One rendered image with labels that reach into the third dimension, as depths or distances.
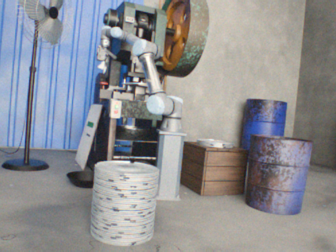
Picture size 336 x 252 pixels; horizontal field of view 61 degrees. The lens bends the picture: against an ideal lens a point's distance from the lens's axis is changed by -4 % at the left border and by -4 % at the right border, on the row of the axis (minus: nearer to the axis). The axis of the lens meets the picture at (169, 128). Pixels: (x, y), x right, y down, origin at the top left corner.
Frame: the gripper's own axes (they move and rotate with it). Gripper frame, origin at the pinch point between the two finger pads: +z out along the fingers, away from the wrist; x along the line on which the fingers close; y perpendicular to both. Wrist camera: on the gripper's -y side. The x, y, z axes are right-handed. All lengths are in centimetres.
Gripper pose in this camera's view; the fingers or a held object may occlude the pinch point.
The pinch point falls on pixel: (104, 71)
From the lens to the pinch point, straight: 242.8
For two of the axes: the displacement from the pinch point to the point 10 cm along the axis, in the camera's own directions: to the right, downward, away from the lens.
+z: -1.0, 9.9, 0.5
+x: 4.1, 0.9, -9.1
